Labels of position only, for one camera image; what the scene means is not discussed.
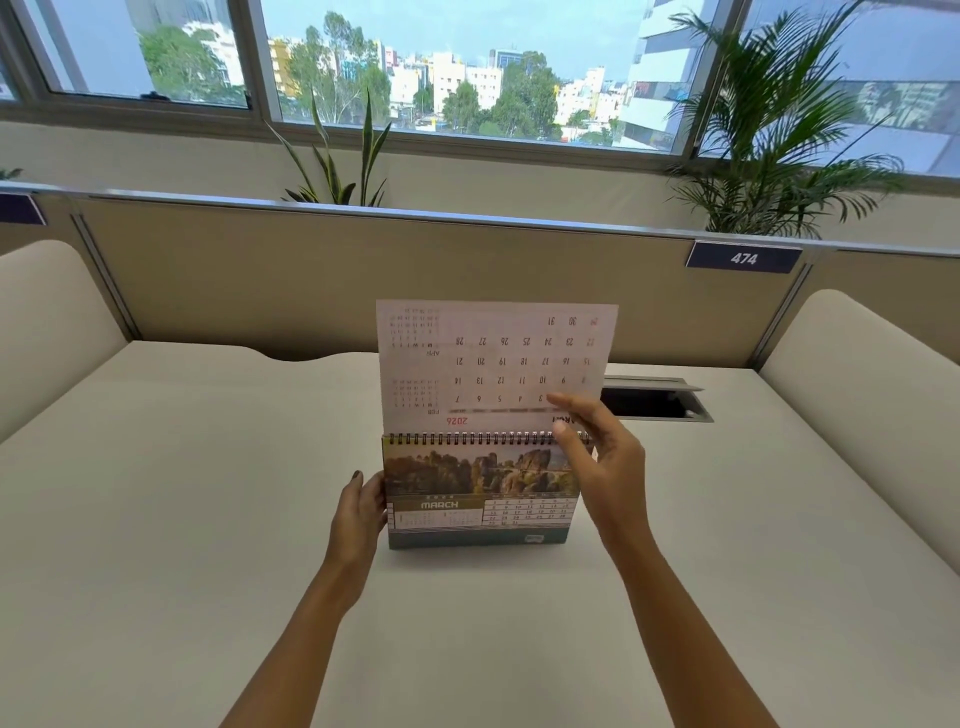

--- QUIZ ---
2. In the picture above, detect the cream curved side divider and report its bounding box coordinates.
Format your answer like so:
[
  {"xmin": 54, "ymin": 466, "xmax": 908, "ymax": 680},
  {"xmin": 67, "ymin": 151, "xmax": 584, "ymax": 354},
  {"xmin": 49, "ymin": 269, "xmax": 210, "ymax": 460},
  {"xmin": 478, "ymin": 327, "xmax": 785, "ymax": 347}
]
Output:
[
  {"xmin": 0, "ymin": 239, "xmax": 129, "ymax": 445},
  {"xmin": 758, "ymin": 288, "xmax": 960, "ymax": 580}
]

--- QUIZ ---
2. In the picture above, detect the person's left forearm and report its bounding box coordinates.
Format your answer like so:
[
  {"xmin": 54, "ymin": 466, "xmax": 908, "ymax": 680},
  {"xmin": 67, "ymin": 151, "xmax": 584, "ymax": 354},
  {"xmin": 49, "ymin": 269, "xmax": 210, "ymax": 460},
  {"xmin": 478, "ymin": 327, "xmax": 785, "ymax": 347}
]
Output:
[{"xmin": 219, "ymin": 558, "xmax": 376, "ymax": 728}]

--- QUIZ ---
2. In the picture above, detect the person's right hand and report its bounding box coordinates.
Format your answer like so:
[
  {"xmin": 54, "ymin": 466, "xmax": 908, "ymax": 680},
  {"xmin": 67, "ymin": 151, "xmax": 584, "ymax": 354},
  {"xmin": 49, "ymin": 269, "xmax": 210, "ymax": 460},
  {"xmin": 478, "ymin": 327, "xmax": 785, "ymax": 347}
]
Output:
[{"xmin": 547, "ymin": 392, "xmax": 648, "ymax": 558}]

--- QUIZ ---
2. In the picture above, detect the person's right forearm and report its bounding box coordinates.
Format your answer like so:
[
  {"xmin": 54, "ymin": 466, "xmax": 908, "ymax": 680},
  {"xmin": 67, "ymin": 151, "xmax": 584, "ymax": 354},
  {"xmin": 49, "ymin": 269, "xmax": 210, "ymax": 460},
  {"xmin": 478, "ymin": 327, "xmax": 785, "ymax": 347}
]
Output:
[{"xmin": 598, "ymin": 525, "xmax": 783, "ymax": 728}]

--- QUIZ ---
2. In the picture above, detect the green palm plant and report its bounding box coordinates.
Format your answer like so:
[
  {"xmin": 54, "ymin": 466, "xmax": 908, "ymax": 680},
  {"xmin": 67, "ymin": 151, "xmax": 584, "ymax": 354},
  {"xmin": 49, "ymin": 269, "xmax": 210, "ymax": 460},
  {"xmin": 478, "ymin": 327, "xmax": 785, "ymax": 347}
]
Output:
[{"xmin": 663, "ymin": 0, "xmax": 910, "ymax": 240}]

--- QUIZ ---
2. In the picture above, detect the spiral-bound desk calendar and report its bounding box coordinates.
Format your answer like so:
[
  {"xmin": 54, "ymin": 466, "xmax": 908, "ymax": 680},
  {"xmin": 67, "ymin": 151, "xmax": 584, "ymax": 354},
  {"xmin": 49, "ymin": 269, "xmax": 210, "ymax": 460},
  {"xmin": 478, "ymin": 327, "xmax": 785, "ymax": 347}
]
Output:
[{"xmin": 375, "ymin": 300, "xmax": 621, "ymax": 552}]

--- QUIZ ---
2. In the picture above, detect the beige desk partition panel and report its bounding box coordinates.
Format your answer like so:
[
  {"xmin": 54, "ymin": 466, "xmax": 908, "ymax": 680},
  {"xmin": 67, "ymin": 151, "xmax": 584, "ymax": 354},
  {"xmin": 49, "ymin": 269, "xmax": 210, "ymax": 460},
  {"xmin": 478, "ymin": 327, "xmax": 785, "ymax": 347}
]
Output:
[{"xmin": 0, "ymin": 182, "xmax": 960, "ymax": 370}]

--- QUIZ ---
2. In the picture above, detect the person's left hand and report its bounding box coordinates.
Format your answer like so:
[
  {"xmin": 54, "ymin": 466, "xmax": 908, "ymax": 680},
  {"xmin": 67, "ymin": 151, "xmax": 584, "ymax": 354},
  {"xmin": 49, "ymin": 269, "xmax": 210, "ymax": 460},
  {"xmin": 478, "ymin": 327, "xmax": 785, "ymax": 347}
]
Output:
[{"xmin": 328, "ymin": 471, "xmax": 390, "ymax": 594}]

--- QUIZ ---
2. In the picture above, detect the green snake plant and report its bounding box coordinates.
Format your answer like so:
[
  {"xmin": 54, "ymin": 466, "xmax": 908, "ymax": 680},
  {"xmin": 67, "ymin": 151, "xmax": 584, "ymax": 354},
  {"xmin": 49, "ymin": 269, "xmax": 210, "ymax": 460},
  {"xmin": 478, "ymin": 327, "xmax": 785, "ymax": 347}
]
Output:
[{"xmin": 266, "ymin": 88, "xmax": 393, "ymax": 208}]

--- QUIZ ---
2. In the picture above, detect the grey desk cable port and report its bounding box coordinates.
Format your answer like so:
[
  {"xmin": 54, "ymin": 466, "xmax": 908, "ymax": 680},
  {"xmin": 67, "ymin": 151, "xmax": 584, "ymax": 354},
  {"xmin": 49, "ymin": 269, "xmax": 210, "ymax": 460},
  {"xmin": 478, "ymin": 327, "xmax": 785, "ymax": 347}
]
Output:
[{"xmin": 600, "ymin": 377, "xmax": 716, "ymax": 425}]

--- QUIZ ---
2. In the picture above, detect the grey window frame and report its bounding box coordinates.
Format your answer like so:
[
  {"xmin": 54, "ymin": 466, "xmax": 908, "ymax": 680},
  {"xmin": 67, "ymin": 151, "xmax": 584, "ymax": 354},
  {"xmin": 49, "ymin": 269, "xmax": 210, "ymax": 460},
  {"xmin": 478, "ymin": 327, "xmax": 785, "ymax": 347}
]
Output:
[{"xmin": 0, "ymin": 0, "xmax": 960, "ymax": 183}]

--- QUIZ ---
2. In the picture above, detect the dark blue desk number label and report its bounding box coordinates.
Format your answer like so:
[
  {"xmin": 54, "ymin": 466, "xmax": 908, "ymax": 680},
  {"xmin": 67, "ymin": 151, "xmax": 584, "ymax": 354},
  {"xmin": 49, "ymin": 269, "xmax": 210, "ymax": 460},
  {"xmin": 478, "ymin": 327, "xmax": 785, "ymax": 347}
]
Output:
[
  {"xmin": 685, "ymin": 239, "xmax": 804, "ymax": 276},
  {"xmin": 0, "ymin": 191, "xmax": 48, "ymax": 227}
]

